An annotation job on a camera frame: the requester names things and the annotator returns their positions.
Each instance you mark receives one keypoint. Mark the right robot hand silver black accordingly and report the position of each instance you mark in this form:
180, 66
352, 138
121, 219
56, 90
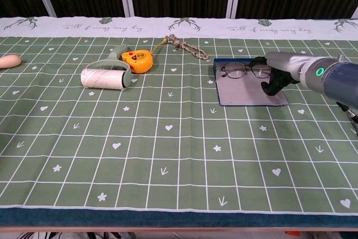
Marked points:
285, 64

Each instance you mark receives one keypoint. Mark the black wire-rim eyeglasses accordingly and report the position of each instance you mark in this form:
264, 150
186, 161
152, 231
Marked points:
248, 68

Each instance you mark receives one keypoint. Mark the blue glasses case grey lining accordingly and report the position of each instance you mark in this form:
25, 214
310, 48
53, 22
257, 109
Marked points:
243, 93

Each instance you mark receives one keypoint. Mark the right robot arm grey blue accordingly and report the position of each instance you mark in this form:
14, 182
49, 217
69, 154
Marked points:
338, 79

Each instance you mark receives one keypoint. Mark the yellow tape measure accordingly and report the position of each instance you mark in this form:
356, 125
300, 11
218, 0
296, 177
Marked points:
138, 61

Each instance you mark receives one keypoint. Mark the green grid tablecloth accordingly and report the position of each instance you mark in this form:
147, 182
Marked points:
112, 127

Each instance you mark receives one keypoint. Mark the green lint roller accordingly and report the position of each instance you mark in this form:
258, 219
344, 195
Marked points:
100, 79

